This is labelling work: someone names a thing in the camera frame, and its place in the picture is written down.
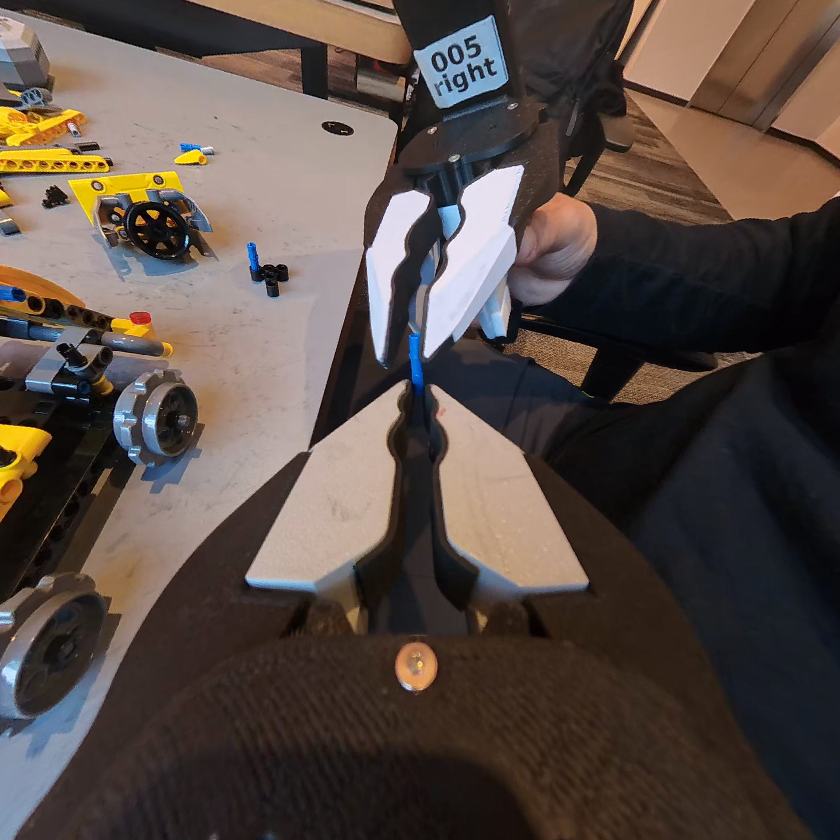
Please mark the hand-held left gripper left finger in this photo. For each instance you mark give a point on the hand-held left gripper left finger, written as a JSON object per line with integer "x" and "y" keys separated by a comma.
{"x": 328, "y": 518}

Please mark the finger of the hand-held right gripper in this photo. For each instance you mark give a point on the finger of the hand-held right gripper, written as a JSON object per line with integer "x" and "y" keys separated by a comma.
{"x": 387, "y": 262}
{"x": 479, "y": 262}

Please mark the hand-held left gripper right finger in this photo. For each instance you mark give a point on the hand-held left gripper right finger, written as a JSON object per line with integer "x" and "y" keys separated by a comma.
{"x": 505, "y": 518}

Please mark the black desk grommet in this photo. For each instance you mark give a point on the black desk grommet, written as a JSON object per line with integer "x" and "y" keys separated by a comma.
{"x": 337, "y": 128}

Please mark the person's right hand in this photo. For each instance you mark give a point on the person's right hand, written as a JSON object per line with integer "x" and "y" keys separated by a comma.
{"x": 558, "y": 249}

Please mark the black backpack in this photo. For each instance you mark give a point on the black backpack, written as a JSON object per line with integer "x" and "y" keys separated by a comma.
{"x": 577, "y": 52}

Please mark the black office chair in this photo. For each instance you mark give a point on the black office chair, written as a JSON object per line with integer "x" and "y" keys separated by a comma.
{"x": 607, "y": 374}

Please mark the wooden table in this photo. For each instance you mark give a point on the wooden table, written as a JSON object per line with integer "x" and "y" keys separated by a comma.
{"x": 315, "y": 23}

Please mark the yellow toy brick car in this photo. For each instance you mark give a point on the yellow toy brick car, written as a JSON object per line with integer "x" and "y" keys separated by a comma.
{"x": 157, "y": 417}

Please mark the yellow wedge piece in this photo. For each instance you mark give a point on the yellow wedge piece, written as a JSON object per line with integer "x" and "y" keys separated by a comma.
{"x": 191, "y": 158}

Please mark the yellow grey wheel assembly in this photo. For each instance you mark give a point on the yellow grey wheel assembly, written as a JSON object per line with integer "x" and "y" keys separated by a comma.
{"x": 157, "y": 226}

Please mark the small black connector piece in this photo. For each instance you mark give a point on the small black connector piece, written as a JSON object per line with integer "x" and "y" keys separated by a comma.
{"x": 56, "y": 197}

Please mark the pile of yellow beams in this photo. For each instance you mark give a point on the pile of yellow beams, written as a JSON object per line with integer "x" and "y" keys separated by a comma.
{"x": 46, "y": 161}

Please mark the dark gear rack piece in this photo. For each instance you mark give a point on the dark gear rack piece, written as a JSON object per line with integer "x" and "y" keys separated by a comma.
{"x": 6, "y": 224}

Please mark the grey battery box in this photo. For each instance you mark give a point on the grey battery box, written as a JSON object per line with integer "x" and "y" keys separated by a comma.
{"x": 23, "y": 52}

